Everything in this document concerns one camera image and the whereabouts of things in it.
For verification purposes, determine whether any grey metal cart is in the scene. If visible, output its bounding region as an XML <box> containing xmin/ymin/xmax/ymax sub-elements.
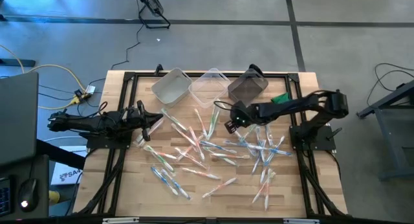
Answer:
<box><xmin>356</xmin><ymin>80</ymin><xmax>414</xmax><ymax>182</ymax></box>

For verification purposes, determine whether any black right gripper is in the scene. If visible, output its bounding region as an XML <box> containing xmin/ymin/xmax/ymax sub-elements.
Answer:
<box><xmin>224</xmin><ymin>100</ymin><xmax>259</xmax><ymax>135</ymax></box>

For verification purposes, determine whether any white cardboard box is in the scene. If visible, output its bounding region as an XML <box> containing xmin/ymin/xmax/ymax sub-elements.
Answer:
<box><xmin>50</xmin><ymin>145</ymin><xmax>87</xmax><ymax>186</ymax></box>

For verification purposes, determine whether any toothbrush in clear wrapper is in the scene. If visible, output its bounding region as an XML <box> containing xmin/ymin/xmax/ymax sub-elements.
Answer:
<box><xmin>259</xmin><ymin>165</ymin><xmax>269</xmax><ymax>185</ymax></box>

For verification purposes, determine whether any grey plastic bin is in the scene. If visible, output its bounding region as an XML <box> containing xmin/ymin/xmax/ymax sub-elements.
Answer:
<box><xmin>227</xmin><ymin>70</ymin><xmax>269</xmax><ymax>107</ymax></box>

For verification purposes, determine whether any yellow cable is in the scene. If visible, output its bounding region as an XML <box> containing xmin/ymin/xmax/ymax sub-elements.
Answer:
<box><xmin>0</xmin><ymin>44</ymin><xmax>87</xmax><ymax>111</ymax></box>

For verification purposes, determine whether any yellow object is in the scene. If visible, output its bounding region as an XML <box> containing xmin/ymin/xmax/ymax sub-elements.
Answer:
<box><xmin>48</xmin><ymin>190</ymin><xmax>62</xmax><ymax>205</ymax></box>

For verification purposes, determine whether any power strip with plugs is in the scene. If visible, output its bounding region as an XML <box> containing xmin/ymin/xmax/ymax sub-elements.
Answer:
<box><xmin>73</xmin><ymin>85</ymin><xmax>96</xmax><ymax>105</ymax></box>

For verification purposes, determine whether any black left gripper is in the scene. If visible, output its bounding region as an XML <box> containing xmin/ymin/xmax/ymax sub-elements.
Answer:
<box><xmin>122</xmin><ymin>100</ymin><xmax>164</xmax><ymax>142</ymax></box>

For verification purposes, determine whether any white bracket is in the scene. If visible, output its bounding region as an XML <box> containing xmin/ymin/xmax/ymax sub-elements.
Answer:
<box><xmin>102</xmin><ymin>217</ymin><xmax>140</xmax><ymax>224</ymax></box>
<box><xmin>283</xmin><ymin>218</ymin><xmax>320</xmax><ymax>224</ymax></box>

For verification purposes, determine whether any black computer mouse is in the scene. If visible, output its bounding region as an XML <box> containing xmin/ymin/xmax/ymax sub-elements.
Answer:
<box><xmin>17</xmin><ymin>177</ymin><xmax>39</xmax><ymax>214</ymax></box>

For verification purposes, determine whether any green cloth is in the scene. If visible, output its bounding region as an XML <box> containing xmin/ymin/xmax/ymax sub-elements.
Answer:
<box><xmin>270</xmin><ymin>92</ymin><xmax>291</xmax><ymax>105</ymax></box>

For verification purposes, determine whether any clear plastic bin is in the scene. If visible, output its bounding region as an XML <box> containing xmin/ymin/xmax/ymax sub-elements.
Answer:
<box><xmin>188</xmin><ymin>67</ymin><xmax>231</xmax><ymax>109</ymax></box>

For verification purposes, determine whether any black floor cable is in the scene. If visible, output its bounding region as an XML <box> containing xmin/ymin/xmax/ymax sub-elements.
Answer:
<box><xmin>364</xmin><ymin>62</ymin><xmax>414</xmax><ymax>105</ymax></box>

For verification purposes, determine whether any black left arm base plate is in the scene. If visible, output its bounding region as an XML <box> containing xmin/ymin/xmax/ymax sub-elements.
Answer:
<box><xmin>86</xmin><ymin>129</ymin><xmax>133</xmax><ymax>150</ymax></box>

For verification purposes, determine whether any backlit keyboard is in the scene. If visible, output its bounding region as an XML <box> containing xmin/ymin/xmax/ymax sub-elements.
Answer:
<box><xmin>0</xmin><ymin>175</ymin><xmax>16</xmax><ymax>218</ymax></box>

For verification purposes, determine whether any beige plastic bin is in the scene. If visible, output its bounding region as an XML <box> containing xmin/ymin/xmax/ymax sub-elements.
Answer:
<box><xmin>151</xmin><ymin>67</ymin><xmax>193</xmax><ymax>108</ymax></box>

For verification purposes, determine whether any black fan cable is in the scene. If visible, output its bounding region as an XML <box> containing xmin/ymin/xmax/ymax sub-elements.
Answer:
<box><xmin>111</xmin><ymin>23</ymin><xmax>146</xmax><ymax>71</ymax></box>

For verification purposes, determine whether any black floor bar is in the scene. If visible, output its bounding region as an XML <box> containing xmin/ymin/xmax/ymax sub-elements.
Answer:
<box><xmin>0</xmin><ymin>58</ymin><xmax>36</xmax><ymax>68</ymax></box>

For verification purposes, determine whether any black floor fan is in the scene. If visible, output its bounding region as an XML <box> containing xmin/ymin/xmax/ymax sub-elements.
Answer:
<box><xmin>131</xmin><ymin>0</ymin><xmax>171</xmax><ymax>30</ymax></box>

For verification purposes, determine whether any dark desk surface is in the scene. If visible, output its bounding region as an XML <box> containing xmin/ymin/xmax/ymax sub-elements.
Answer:
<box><xmin>0</xmin><ymin>154</ymin><xmax>50</xmax><ymax>220</ymax></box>

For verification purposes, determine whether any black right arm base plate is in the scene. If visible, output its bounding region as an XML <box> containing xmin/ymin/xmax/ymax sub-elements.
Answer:
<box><xmin>289</xmin><ymin>125</ymin><xmax>337</xmax><ymax>151</ymax></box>

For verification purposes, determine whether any green toothbrush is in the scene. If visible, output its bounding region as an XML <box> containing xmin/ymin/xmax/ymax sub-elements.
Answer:
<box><xmin>206</xmin><ymin>106</ymin><xmax>218</xmax><ymax>141</ymax></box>
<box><xmin>202</xmin><ymin>146</ymin><xmax>239</xmax><ymax>167</ymax></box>
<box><xmin>212</xmin><ymin>100</ymin><xmax>224</xmax><ymax>131</ymax></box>
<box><xmin>160</xmin><ymin>107</ymin><xmax>189</xmax><ymax>132</ymax></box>
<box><xmin>143</xmin><ymin>144</ymin><xmax>176</xmax><ymax>174</ymax></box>
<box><xmin>238</xmin><ymin>123</ymin><xmax>259</xmax><ymax>143</ymax></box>

